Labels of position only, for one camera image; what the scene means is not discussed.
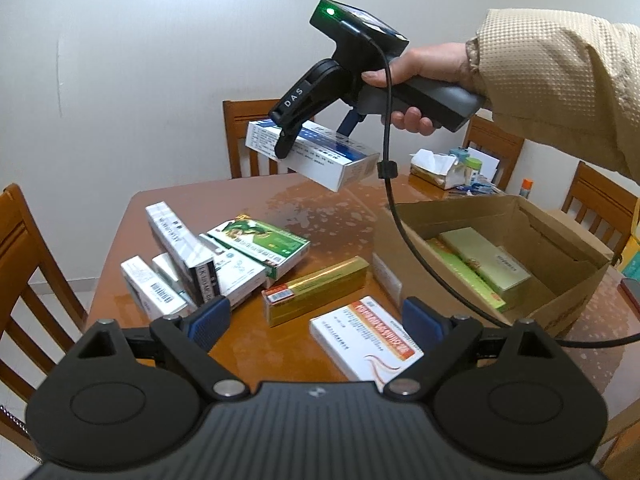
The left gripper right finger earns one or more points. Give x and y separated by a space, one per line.
447 345

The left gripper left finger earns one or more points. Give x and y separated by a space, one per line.
182 346

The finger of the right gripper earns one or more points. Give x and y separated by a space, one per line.
349 123
286 140

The white blue medicine box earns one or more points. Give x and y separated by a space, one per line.
319 154

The white red medicine box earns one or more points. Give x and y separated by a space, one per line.
365 342

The brown cardboard box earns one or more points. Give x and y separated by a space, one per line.
566 262

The gold long box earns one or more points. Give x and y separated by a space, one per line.
295 298

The beige sleeved right forearm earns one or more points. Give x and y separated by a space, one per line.
564 79

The person's right hand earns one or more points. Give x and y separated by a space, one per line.
445 62

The white barcode box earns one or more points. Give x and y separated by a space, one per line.
151 293

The wooden chair far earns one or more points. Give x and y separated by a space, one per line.
237 116

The wooden chair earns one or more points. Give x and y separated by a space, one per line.
237 116
24 253
611 209
487 137

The green yellow box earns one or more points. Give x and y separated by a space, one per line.
457 266

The tall white black box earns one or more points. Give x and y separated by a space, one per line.
193 261

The small white box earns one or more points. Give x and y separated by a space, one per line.
164 267

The white flat medicine box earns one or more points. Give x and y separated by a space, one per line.
238 275

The light green box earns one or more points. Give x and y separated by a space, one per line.
495 266

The tissue pack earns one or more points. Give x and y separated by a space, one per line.
444 171

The green white medicine box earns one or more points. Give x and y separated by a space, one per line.
276 249

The small green lid bottle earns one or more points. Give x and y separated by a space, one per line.
472 170

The wooden chair right back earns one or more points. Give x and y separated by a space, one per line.
487 137

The wooden chair left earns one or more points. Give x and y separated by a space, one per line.
24 253

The orange cap glue stick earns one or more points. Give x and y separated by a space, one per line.
526 188

